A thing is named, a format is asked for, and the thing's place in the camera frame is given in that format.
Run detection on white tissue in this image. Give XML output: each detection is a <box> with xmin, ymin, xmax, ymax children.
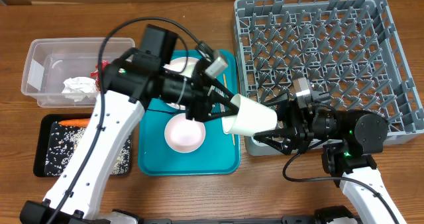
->
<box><xmin>62</xmin><ymin>77</ymin><xmax>98</xmax><ymax>102</ymax></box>

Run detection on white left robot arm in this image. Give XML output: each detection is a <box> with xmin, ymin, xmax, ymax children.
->
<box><xmin>19</xmin><ymin>25</ymin><xmax>238</xmax><ymax>223</ymax></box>

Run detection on white small cup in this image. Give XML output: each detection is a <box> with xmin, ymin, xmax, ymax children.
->
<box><xmin>221</xmin><ymin>94</ymin><xmax>278</xmax><ymax>137</ymax></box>

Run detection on white plastic fork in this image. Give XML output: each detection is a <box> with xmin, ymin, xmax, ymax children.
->
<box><xmin>215</xmin><ymin>87</ymin><xmax>226</xmax><ymax>112</ymax></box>

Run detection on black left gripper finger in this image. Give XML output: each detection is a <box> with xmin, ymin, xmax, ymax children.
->
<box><xmin>207</xmin><ymin>80</ymin><xmax>235</xmax><ymax>107</ymax></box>
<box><xmin>198</xmin><ymin>103</ymin><xmax>239</xmax><ymax>122</ymax></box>

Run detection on bowl with food scraps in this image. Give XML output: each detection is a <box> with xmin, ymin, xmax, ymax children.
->
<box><xmin>164</xmin><ymin>113</ymin><xmax>206</xmax><ymax>153</ymax></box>

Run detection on spilled rice and peanuts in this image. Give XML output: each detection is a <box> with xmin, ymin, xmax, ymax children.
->
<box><xmin>44</xmin><ymin>121</ymin><xmax>132</xmax><ymax>177</ymax></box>

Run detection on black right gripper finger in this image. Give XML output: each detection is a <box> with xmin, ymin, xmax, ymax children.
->
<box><xmin>253</xmin><ymin>133</ymin><xmax>292</xmax><ymax>155</ymax></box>
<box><xmin>262</xmin><ymin>93</ymin><xmax>290</xmax><ymax>108</ymax></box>

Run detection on black tray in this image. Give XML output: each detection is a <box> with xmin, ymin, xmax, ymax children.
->
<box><xmin>32</xmin><ymin>113</ymin><xmax>133</xmax><ymax>178</ymax></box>

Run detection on clear plastic bin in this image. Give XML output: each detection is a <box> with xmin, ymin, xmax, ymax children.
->
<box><xmin>21</xmin><ymin>37</ymin><xmax>136</xmax><ymax>109</ymax></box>

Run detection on orange carrot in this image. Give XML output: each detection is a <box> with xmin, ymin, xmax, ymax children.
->
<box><xmin>58</xmin><ymin>119</ymin><xmax>90</xmax><ymax>127</ymax></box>

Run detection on teal plastic tray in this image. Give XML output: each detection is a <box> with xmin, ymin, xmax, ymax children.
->
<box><xmin>137</xmin><ymin>49</ymin><xmax>241</xmax><ymax>177</ymax></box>

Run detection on grey dish rack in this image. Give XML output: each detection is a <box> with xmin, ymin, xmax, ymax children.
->
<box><xmin>234</xmin><ymin>0</ymin><xmax>423</xmax><ymax>145</ymax></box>

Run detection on cream bowl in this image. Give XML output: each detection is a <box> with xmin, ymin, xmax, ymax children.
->
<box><xmin>181</xmin><ymin>63</ymin><xmax>196</xmax><ymax>78</ymax></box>

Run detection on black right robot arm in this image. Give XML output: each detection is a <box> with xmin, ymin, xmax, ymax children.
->
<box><xmin>253</xmin><ymin>91</ymin><xmax>405</xmax><ymax>223</ymax></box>

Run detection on wooden chopstick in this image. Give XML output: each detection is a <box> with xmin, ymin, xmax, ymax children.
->
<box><xmin>223</xmin><ymin>74</ymin><xmax>236</xmax><ymax>146</ymax></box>

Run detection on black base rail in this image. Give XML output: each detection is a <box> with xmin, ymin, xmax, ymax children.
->
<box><xmin>143</xmin><ymin>215</ymin><xmax>317</xmax><ymax>224</ymax></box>

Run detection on pink plate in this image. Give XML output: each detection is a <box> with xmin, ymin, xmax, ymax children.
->
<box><xmin>162</xmin><ymin>56</ymin><xmax>201</xmax><ymax>111</ymax></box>

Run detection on red snack wrapper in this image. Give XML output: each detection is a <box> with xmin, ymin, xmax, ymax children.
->
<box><xmin>90</xmin><ymin>60</ymin><xmax>110</xmax><ymax>92</ymax></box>

